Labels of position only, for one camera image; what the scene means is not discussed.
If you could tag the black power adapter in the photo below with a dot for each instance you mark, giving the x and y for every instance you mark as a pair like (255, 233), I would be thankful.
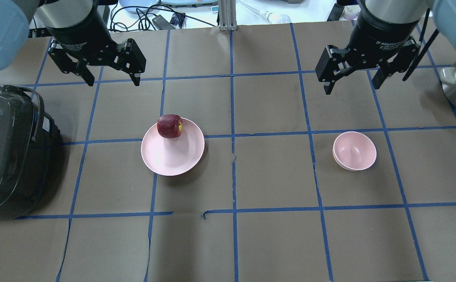
(160, 23)

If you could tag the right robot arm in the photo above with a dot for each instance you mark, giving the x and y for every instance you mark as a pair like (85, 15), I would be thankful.
(406, 11)

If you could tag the pink bowl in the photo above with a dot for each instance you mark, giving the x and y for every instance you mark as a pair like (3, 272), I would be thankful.
(354, 151)

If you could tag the aluminium frame post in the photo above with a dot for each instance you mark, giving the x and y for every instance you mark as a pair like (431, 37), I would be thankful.
(227, 15)

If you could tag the black rice cooker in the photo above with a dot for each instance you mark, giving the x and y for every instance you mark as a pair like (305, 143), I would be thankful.
(27, 137)

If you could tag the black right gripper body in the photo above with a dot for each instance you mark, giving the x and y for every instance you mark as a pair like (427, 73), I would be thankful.
(384, 33)

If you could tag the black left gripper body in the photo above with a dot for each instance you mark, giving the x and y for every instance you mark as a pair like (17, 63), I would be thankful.
(80, 27)

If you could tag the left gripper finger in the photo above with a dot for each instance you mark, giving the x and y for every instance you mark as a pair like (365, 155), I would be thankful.
(126, 57)
(66, 65)

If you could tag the red apple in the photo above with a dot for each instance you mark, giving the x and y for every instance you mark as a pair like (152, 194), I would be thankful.
(170, 126)

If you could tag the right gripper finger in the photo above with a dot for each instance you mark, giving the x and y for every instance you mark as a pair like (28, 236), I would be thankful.
(401, 62)
(336, 63)

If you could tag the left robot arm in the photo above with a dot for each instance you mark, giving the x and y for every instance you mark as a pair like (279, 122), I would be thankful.
(16, 16)

